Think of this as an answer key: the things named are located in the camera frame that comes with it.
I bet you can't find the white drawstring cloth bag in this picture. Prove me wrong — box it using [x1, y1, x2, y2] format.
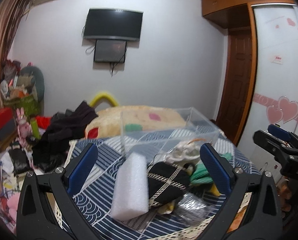
[164, 141, 201, 166]

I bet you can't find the grey glitter pouch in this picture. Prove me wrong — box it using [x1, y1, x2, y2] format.
[173, 192, 214, 226]

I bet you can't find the black pouch with gold chain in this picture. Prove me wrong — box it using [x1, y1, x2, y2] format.
[147, 162, 190, 209]

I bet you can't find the white foam block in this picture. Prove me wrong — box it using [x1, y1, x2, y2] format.
[110, 152, 149, 221]

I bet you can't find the green knitted soft item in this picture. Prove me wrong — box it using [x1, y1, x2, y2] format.
[188, 152, 234, 186]

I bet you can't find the yellow soft toy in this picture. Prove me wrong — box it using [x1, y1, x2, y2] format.
[209, 183, 221, 197]

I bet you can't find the blue patterned bed cover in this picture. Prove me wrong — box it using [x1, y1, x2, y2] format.
[67, 125, 258, 239]

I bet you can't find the white wardrobe with pink hearts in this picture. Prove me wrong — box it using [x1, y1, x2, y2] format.
[238, 3, 298, 181]

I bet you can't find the black clothes pile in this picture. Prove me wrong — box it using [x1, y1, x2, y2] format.
[32, 101, 97, 173]

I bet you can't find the beige blanket with coloured patches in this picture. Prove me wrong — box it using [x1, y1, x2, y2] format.
[85, 106, 186, 139]

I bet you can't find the brown wooden door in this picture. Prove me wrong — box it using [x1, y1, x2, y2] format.
[216, 29, 252, 141]

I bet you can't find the clear plastic storage box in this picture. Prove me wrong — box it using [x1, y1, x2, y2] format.
[120, 107, 220, 162]

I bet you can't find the yellow foam tube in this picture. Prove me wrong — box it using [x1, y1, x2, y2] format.
[89, 92, 119, 107]

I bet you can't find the pink bunny plush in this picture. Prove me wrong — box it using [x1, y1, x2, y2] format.
[16, 107, 32, 147]

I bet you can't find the green box with toys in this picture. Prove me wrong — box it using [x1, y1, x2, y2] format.
[2, 93, 41, 118]

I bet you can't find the red box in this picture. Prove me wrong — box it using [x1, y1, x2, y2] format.
[0, 107, 14, 131]

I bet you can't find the grey green plush cushion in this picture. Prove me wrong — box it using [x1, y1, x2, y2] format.
[20, 66, 45, 102]

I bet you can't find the small dark wall monitor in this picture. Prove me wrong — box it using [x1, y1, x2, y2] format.
[94, 40, 127, 63]

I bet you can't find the wall mounted black television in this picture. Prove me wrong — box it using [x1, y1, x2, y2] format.
[83, 9, 144, 41]

